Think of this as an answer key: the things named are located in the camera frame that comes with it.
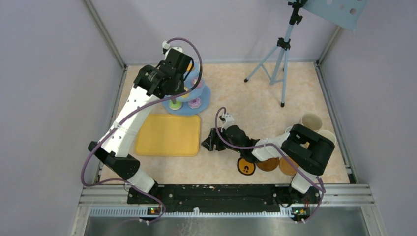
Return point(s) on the black and yellow round coaster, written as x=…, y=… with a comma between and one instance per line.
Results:
x=246, y=168

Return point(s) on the green glazed donut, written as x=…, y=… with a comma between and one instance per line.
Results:
x=174, y=105

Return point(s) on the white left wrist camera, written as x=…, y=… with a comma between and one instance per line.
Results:
x=166, y=47

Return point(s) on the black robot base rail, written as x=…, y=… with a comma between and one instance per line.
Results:
x=199, y=195

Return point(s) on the purple donut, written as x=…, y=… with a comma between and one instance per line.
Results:
x=195, y=103

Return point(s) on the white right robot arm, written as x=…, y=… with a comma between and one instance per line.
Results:
x=309, y=150

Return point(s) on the light brown wooden coaster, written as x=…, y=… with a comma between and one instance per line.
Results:
x=288, y=168

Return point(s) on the dark brown wooden saucer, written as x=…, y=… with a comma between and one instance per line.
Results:
x=268, y=165

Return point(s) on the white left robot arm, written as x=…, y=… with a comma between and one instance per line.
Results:
x=152, y=84

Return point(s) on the cream cup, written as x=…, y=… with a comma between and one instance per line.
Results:
x=311, y=121
x=329, y=135

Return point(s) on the yellow cupcake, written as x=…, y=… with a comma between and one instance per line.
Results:
x=186, y=95

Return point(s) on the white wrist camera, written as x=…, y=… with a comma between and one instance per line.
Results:
x=227, y=120
x=166, y=47

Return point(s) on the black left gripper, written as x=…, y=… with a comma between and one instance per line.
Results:
x=181, y=87

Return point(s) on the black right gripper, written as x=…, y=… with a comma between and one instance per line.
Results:
x=209, y=142

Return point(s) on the blue three-tier cake stand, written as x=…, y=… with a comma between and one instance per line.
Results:
x=203, y=93

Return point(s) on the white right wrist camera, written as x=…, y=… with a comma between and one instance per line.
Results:
x=227, y=120

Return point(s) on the yellow serving tray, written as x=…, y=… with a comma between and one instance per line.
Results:
x=169, y=135

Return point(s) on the light blue tripod stand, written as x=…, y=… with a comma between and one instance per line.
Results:
x=279, y=74

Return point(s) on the light blue perforated panel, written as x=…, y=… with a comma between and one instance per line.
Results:
x=343, y=13

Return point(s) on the cream cup front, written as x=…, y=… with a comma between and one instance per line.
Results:
x=329, y=135

